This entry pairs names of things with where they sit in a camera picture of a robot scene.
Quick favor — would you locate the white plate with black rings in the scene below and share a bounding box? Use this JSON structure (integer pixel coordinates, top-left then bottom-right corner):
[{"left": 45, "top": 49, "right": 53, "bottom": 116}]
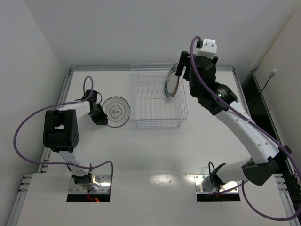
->
[{"left": 102, "top": 96, "right": 130, "bottom": 128}]

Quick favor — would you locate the white plate with orange sunburst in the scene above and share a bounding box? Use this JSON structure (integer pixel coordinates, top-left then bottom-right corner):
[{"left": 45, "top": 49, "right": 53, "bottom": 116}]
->
[{"left": 171, "top": 63, "right": 180, "bottom": 97}]

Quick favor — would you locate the dark green rimmed plate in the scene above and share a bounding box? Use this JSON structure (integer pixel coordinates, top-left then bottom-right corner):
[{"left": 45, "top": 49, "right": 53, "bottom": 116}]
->
[{"left": 164, "top": 68, "right": 175, "bottom": 97}]

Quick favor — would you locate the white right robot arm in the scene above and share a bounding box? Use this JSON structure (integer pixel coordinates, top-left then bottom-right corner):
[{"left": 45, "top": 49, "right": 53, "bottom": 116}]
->
[{"left": 176, "top": 51, "right": 286, "bottom": 192}]

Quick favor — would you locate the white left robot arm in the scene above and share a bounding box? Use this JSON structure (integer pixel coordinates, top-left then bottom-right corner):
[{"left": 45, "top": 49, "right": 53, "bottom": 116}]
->
[{"left": 43, "top": 100, "right": 108, "bottom": 192}]

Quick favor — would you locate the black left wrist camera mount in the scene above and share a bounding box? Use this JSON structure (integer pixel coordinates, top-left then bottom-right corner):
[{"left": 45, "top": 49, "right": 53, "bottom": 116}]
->
[{"left": 75, "top": 89, "right": 103, "bottom": 104}]

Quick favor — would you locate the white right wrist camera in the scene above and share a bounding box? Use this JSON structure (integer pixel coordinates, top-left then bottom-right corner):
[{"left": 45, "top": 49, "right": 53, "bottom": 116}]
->
[{"left": 196, "top": 39, "right": 217, "bottom": 59}]

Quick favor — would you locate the white wire dish rack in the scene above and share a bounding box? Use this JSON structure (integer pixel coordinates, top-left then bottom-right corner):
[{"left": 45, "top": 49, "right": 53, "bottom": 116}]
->
[{"left": 130, "top": 63, "right": 188, "bottom": 129}]

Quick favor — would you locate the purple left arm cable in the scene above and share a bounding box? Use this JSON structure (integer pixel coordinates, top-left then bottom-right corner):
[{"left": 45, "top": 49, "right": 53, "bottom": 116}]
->
[{"left": 13, "top": 75, "right": 114, "bottom": 191}]

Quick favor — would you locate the black hanging wall cable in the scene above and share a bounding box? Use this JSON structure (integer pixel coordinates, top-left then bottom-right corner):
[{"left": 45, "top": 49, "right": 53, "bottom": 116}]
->
[{"left": 248, "top": 68, "right": 277, "bottom": 113}]

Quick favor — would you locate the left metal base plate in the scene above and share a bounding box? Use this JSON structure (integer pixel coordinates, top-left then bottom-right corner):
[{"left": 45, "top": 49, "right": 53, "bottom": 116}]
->
[{"left": 68, "top": 175, "right": 111, "bottom": 194}]

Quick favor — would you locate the metal base plate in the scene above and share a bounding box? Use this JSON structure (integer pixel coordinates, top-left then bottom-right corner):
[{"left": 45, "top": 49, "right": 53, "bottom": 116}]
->
[
  {"left": 194, "top": 174, "right": 238, "bottom": 194},
  {"left": 68, "top": 175, "right": 111, "bottom": 194}
]

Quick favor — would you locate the aluminium table frame rail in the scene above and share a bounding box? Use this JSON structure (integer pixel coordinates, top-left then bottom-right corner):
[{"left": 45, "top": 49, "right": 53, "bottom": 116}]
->
[{"left": 7, "top": 67, "right": 76, "bottom": 226}]

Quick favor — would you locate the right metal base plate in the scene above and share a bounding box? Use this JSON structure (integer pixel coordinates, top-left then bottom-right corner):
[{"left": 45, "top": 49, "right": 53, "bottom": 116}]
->
[{"left": 194, "top": 174, "right": 238, "bottom": 194}]

